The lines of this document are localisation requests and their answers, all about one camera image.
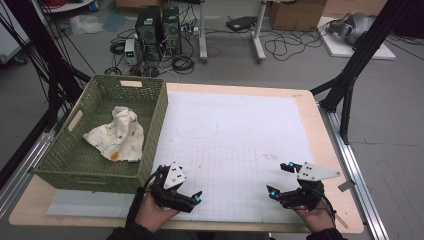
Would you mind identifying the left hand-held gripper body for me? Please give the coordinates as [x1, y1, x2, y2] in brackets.
[146, 161, 196, 214]

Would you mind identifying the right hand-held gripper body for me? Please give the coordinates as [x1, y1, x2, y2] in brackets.
[279, 161, 342, 212]

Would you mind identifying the green woven basket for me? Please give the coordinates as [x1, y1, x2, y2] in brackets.
[33, 73, 169, 195]

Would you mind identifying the cream printed cloth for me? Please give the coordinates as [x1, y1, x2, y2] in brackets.
[82, 105, 145, 163]

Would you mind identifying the person's left hand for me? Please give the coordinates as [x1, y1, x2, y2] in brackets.
[134, 192, 182, 234]

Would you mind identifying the person's right hand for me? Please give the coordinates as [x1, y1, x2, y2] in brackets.
[293, 199, 336, 234]

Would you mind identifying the white grid mat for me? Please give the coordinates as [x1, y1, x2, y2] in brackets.
[46, 90, 316, 225]

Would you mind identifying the white floor board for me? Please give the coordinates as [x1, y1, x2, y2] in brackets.
[317, 16, 397, 61]

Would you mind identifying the white table leg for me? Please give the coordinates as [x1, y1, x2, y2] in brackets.
[197, 0, 209, 65]
[251, 0, 268, 64]

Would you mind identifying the white bench power supply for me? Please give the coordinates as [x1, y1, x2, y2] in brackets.
[123, 38, 139, 66]

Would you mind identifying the flat black box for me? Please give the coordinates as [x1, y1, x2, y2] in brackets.
[225, 15, 258, 33]

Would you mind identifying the large cardboard box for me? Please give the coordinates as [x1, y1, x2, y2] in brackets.
[268, 0, 329, 33]

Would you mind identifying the grey rounded device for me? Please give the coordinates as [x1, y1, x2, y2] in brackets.
[327, 12, 377, 46]

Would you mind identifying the slim black computer tower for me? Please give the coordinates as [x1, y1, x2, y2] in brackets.
[161, 6, 183, 56]

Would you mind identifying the large black computer tower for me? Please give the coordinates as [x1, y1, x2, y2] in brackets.
[134, 5, 163, 62]

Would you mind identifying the clear plastic bag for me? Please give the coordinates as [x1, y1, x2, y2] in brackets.
[69, 14, 105, 36]

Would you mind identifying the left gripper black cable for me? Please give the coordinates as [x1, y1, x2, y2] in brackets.
[125, 165, 167, 228]

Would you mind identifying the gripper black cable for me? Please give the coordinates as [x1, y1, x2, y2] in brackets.
[319, 195, 338, 225]
[125, 165, 167, 228]

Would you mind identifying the small grey bracket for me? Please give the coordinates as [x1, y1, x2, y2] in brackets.
[337, 179, 357, 193]

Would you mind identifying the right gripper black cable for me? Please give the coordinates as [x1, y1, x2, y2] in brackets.
[319, 195, 338, 225]

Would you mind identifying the aluminium rail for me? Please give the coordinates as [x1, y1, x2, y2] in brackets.
[0, 129, 56, 218]
[319, 105, 391, 240]

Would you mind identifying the tangled black floor cable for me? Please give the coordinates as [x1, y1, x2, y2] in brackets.
[262, 28, 325, 62]

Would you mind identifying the coiled black cable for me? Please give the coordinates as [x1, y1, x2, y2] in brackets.
[171, 54, 196, 75]

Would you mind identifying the black frame stand with cables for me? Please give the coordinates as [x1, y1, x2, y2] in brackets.
[0, 0, 93, 132]

